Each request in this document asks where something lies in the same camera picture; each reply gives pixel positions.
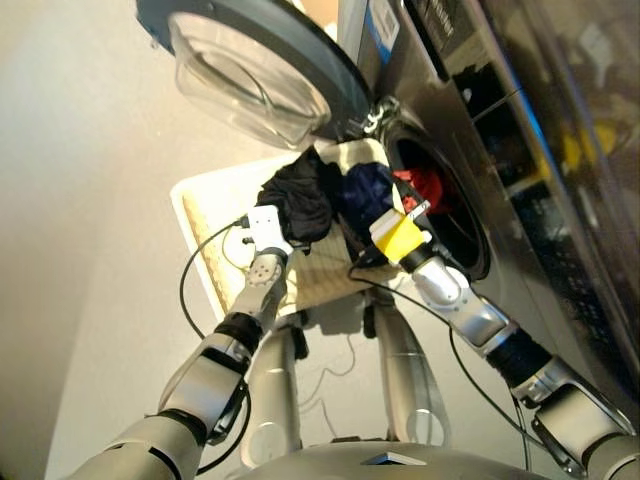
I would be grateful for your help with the blue white energy label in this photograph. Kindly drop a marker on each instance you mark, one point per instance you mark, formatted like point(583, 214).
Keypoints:
point(382, 25)

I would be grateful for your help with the orange red garment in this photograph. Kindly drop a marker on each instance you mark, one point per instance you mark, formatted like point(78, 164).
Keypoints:
point(425, 187)

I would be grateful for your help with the black garment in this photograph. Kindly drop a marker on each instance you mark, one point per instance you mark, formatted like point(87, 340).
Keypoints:
point(300, 200)

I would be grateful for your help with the silver robot leg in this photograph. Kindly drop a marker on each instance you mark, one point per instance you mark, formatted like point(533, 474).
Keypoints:
point(275, 390)
point(405, 370)

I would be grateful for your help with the black stacked dryer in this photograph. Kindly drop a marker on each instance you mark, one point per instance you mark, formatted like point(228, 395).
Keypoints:
point(600, 50)

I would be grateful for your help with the blue garment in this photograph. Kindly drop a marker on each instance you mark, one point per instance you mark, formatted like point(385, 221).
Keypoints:
point(365, 190)

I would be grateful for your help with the grey robot torso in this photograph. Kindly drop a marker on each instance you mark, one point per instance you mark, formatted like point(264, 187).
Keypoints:
point(375, 465)

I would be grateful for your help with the round washing machine door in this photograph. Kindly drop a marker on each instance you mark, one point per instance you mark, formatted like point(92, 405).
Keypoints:
point(250, 75)

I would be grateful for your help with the grey washing machine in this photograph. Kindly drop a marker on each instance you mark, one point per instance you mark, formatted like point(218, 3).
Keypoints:
point(425, 100)

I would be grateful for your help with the pale woven laundry basket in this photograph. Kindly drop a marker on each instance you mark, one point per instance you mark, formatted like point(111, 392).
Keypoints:
point(320, 280)

